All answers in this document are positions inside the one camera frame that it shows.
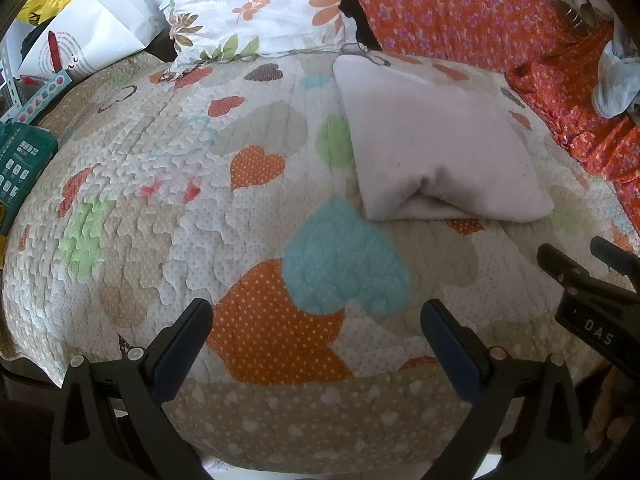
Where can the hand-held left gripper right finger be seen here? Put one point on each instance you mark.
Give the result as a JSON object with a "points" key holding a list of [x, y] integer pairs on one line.
{"points": [[450, 355]]}

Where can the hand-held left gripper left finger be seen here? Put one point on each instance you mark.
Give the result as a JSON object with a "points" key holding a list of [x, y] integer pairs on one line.
{"points": [[182, 355]]}

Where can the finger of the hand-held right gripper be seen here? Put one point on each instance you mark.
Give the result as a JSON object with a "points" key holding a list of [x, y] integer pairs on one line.
{"points": [[565, 270], [617, 257]]}

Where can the pale pink small garment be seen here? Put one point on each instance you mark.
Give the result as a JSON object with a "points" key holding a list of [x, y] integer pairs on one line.
{"points": [[430, 135]]}

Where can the heart pattern quilted bedspread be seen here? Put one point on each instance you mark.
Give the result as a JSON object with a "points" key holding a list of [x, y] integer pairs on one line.
{"points": [[150, 240]]}

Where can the light blue cloth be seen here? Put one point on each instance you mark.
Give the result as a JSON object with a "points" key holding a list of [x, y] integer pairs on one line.
{"points": [[615, 80]]}

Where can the green printed package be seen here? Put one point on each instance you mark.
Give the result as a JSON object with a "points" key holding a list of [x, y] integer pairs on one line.
{"points": [[25, 155]]}

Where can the orange floral bed sheet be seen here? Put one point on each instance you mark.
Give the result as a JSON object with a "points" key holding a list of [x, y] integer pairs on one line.
{"points": [[450, 5]]}

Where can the colourful shapes card strip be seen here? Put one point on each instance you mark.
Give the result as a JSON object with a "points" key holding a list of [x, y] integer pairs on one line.
{"points": [[42, 97]]}

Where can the dark cloth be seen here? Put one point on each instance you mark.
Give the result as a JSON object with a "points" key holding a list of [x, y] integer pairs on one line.
{"points": [[357, 15]]}

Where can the white paper bag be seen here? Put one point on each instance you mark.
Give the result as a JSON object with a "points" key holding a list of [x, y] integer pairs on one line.
{"points": [[100, 25]]}

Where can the white floral pillow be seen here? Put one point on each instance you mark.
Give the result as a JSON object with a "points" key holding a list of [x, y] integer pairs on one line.
{"points": [[260, 5]]}

